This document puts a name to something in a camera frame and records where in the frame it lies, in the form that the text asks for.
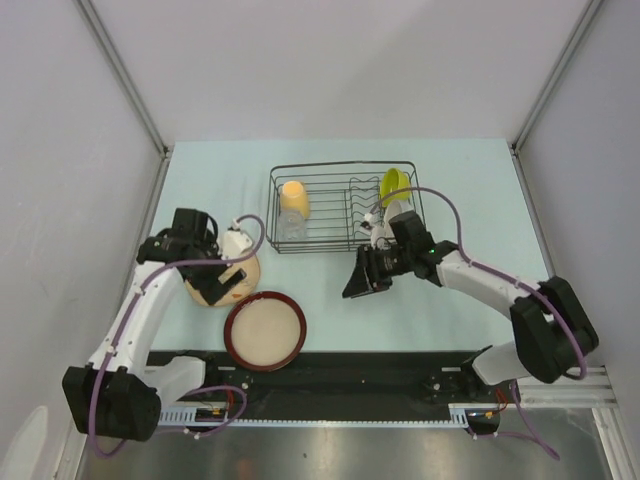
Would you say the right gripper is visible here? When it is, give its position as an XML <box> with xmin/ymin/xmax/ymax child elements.
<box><xmin>342</xmin><ymin>244</ymin><xmax>413</xmax><ymax>298</ymax></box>

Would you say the beige bird pattern plate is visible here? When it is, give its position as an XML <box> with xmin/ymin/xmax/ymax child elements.
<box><xmin>185</xmin><ymin>255</ymin><xmax>261</xmax><ymax>307</ymax></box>

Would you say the red rimmed round plate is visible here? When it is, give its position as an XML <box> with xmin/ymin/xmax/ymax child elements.
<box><xmin>224</xmin><ymin>291</ymin><xmax>307</xmax><ymax>372</ymax></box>

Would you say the black wire dish rack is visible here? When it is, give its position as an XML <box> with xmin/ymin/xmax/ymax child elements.
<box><xmin>266</xmin><ymin>160</ymin><xmax>419</xmax><ymax>254</ymax></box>

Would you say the white bowl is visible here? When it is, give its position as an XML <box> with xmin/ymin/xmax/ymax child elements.
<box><xmin>383</xmin><ymin>199</ymin><xmax>414</xmax><ymax>226</ymax></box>

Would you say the clear plastic cup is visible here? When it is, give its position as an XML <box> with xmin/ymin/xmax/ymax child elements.
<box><xmin>278</xmin><ymin>209</ymin><xmax>307</xmax><ymax>242</ymax></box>

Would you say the yellow mug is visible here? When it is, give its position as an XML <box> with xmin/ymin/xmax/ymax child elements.
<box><xmin>280</xmin><ymin>180</ymin><xmax>310</xmax><ymax>219</ymax></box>

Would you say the green bowl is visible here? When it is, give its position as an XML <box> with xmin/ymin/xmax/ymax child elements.
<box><xmin>379</xmin><ymin>168</ymin><xmax>411</xmax><ymax>208</ymax></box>

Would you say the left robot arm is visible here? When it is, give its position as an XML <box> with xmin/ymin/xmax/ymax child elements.
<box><xmin>62</xmin><ymin>208</ymin><xmax>264</xmax><ymax>442</ymax></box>

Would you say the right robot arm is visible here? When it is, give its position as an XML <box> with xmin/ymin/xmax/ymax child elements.
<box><xmin>342</xmin><ymin>211</ymin><xmax>599</xmax><ymax>401</ymax></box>

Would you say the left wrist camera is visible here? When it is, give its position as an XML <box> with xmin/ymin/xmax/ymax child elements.
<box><xmin>218</xmin><ymin>220</ymin><xmax>254</xmax><ymax>260</ymax></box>

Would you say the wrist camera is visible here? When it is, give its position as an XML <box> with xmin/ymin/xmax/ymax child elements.
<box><xmin>218</xmin><ymin>220</ymin><xmax>254</xmax><ymax>260</ymax></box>
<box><xmin>359</xmin><ymin>212</ymin><xmax>387</xmax><ymax>248</ymax></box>

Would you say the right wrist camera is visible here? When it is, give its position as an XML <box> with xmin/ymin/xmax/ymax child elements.
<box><xmin>359</xmin><ymin>212</ymin><xmax>387</xmax><ymax>248</ymax></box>

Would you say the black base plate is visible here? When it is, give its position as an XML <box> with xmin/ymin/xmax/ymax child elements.
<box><xmin>144</xmin><ymin>347</ymin><xmax>584</xmax><ymax>422</ymax></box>

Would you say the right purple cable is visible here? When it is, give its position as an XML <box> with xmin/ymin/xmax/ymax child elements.
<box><xmin>369</xmin><ymin>187</ymin><xmax>588</xmax><ymax>459</ymax></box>

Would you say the purple cable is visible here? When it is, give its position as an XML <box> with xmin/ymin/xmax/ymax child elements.
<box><xmin>369</xmin><ymin>187</ymin><xmax>588</xmax><ymax>459</ymax></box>
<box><xmin>87</xmin><ymin>214</ymin><xmax>265</xmax><ymax>459</ymax></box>

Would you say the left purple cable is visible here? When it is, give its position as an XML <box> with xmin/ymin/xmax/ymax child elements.
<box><xmin>87</xmin><ymin>214</ymin><xmax>265</xmax><ymax>459</ymax></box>

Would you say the white cable duct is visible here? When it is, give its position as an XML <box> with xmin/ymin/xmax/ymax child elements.
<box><xmin>158</xmin><ymin>406</ymin><xmax>469</xmax><ymax>429</ymax></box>

